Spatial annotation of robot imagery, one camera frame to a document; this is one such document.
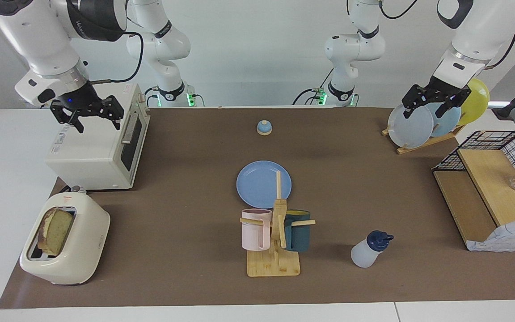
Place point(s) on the white toaster oven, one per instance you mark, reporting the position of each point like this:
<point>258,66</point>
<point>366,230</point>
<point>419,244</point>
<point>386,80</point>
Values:
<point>92,152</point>

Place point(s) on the grey plate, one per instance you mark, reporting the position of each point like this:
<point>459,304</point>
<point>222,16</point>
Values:
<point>411,129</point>

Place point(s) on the brown table mat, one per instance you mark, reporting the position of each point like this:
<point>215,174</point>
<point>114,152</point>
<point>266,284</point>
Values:
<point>172,201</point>

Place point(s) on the pink mug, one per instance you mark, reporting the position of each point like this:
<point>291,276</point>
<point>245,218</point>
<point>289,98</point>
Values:
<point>253,235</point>

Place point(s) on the bread slice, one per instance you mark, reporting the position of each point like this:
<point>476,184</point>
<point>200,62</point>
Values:
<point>56,230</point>

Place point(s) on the wooden mug tree stand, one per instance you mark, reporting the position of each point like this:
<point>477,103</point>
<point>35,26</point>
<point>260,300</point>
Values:
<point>273,266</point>

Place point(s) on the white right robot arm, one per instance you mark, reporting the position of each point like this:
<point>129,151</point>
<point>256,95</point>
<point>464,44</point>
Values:
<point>38,36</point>

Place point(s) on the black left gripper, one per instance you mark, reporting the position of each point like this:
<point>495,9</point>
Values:
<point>445,91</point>

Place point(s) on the wooden plate rack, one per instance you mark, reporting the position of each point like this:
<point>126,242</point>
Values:
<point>423,145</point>

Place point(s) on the blue round plate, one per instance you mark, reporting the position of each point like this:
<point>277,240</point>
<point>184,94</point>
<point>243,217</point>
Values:
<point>257,183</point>

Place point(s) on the white grid-patterned cloth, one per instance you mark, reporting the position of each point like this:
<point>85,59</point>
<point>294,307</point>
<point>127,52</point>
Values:
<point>508,237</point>

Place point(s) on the dark teal mug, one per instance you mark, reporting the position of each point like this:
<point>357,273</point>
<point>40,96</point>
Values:
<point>300,237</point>

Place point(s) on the yellow plate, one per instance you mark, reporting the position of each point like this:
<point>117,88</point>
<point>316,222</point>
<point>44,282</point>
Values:
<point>476,103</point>

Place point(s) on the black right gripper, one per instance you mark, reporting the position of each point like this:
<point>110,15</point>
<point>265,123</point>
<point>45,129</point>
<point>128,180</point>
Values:
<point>78,98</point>

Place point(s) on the cream two-slot toaster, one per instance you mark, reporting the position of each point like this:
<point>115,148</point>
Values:
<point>87,241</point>

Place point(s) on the squeeze bottle navy cap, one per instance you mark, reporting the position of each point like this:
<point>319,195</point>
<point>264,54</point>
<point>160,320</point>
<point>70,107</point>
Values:
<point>365,255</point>

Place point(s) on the light blue plate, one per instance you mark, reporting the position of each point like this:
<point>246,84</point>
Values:
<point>449,120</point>

